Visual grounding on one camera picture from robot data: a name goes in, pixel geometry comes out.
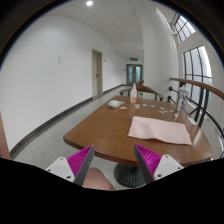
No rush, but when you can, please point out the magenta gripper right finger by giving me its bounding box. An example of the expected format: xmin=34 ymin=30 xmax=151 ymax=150
xmin=134 ymin=145 xmax=183 ymax=184

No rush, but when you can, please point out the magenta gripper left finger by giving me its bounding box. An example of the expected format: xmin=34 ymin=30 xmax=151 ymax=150
xmin=46 ymin=145 xmax=94 ymax=186

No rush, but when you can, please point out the pink towel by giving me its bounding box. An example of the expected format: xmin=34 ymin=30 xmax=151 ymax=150
xmin=128 ymin=116 xmax=192 ymax=145

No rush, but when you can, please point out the round brown wooden table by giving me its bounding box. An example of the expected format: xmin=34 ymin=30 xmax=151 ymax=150
xmin=64 ymin=96 xmax=212 ymax=188

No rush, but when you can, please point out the white crumpled cloth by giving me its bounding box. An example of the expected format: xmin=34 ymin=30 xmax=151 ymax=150
xmin=108 ymin=100 xmax=124 ymax=108

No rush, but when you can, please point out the white spray bottle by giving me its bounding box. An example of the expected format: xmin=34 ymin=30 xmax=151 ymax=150
xmin=130 ymin=83 xmax=137 ymax=103

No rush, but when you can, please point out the brown wooden chair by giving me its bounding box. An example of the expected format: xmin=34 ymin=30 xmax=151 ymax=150
xmin=119 ymin=85 xmax=164 ymax=101

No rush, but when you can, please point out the clear plastic bottle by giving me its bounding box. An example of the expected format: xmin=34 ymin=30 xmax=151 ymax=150
xmin=177 ymin=85 xmax=189 ymax=112

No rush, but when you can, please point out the wooden handrail with black railing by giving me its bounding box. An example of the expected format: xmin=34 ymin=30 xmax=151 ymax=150
xmin=170 ymin=78 xmax=224 ymax=158

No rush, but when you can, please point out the glass double door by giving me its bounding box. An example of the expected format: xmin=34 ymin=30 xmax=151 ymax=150
xmin=126 ymin=64 xmax=142 ymax=85

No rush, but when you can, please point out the arched black-framed window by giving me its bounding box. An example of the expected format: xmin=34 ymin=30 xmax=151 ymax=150
xmin=182 ymin=45 xmax=214 ymax=118

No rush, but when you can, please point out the beige side door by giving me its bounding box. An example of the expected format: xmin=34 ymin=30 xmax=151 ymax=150
xmin=92 ymin=49 xmax=102 ymax=98

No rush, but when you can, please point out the upper skylight window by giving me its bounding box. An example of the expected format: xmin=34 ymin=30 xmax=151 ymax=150
xmin=174 ymin=15 xmax=195 ymax=42

